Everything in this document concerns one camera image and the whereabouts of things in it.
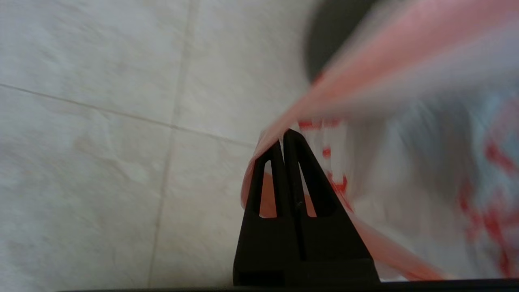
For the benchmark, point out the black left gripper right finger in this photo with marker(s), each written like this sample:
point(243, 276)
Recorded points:
point(332, 243)

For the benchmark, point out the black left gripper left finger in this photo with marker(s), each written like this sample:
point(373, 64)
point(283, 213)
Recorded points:
point(263, 243)

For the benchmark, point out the white red-print trash bag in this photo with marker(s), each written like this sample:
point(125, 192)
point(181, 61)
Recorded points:
point(405, 162)

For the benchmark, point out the black round trash bin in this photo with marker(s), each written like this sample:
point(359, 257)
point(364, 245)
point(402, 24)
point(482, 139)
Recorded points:
point(328, 36)

